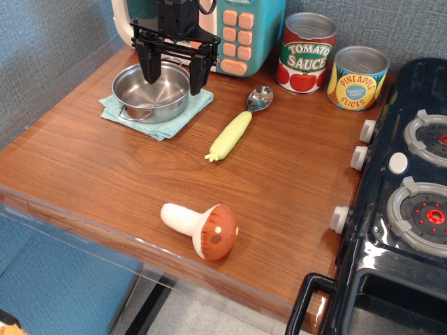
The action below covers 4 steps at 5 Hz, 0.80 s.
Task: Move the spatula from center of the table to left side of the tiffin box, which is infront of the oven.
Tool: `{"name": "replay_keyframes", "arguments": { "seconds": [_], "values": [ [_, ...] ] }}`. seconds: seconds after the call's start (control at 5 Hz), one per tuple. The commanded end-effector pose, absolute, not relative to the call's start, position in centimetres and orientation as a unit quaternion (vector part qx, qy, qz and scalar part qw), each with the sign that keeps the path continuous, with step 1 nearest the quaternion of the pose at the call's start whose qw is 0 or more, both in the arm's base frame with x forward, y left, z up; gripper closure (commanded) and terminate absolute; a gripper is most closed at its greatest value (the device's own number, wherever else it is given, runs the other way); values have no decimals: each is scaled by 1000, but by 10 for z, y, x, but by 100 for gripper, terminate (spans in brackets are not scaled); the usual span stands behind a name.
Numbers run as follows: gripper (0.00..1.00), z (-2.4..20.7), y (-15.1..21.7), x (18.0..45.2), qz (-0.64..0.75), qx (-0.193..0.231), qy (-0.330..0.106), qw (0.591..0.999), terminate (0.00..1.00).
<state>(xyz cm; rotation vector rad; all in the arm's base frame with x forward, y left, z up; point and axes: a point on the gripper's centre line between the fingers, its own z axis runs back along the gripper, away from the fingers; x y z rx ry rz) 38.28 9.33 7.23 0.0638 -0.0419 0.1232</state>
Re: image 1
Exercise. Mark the spoon with yellow-green handle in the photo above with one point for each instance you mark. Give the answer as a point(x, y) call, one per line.
point(259, 99)

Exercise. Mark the teal cloth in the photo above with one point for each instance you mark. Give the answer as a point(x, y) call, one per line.
point(159, 131)

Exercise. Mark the stainless steel pot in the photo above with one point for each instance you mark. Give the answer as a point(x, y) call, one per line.
point(153, 103)

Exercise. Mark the dark blue toy stove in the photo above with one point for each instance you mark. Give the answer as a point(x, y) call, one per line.
point(391, 262)

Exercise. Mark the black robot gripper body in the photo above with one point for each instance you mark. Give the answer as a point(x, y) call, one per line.
point(175, 29)

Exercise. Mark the plush brown mushroom toy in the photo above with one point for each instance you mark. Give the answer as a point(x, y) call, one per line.
point(213, 232)

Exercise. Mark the orange fuzzy object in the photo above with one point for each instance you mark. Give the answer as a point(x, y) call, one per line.
point(12, 330)

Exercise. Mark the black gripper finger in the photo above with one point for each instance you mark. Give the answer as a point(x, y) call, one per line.
point(150, 60)
point(199, 67)

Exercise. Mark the teal toy microwave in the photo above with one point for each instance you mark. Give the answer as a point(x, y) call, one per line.
point(248, 30)

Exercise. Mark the tomato sauce can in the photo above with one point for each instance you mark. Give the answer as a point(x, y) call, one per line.
point(306, 47)

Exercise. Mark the pineapple slices can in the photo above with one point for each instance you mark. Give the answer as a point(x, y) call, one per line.
point(357, 77)

